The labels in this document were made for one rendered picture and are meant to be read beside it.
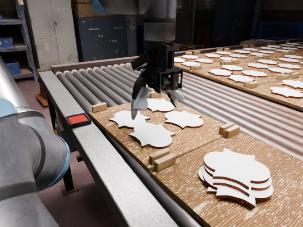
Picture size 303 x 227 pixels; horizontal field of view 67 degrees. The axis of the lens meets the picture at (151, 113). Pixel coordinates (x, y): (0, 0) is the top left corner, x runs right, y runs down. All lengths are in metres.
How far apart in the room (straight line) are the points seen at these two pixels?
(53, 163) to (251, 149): 0.51
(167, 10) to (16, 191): 0.44
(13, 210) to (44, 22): 4.93
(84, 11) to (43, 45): 1.13
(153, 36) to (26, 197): 0.40
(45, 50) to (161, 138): 4.66
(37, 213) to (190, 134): 0.51
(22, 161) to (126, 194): 0.27
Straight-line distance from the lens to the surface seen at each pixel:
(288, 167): 0.68
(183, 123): 0.78
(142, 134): 0.70
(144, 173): 0.60
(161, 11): 0.55
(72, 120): 0.87
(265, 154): 0.71
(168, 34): 0.55
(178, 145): 0.68
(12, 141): 0.35
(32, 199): 0.34
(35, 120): 0.48
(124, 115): 0.84
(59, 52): 5.27
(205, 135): 0.74
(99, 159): 0.67
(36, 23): 5.15
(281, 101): 1.14
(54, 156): 0.45
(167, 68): 0.56
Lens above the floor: 1.30
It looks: 25 degrees down
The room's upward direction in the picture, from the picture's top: straight up
